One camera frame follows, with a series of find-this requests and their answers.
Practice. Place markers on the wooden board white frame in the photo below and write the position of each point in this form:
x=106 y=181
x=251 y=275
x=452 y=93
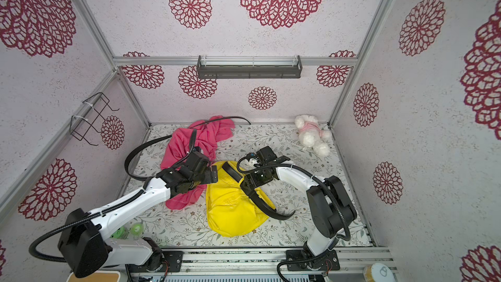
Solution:
x=99 y=276

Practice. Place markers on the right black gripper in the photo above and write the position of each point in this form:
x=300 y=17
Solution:
x=246 y=182

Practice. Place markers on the white pink plush toy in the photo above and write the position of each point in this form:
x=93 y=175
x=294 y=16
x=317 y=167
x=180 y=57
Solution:
x=312 y=136

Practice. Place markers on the black wall shelf rail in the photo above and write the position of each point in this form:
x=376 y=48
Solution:
x=249 y=68

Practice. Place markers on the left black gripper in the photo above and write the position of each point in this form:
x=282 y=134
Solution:
x=209 y=178

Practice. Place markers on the black wire wall rack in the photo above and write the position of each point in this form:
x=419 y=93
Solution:
x=82 y=124

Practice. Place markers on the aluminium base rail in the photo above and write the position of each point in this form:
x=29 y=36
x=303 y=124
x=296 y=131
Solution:
x=261 y=264

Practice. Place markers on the yellow garment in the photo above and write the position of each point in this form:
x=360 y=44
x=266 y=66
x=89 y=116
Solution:
x=230 y=212

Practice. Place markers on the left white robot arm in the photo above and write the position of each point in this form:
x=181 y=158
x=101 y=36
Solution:
x=87 y=243

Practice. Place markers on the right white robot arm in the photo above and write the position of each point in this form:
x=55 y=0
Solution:
x=331 y=208

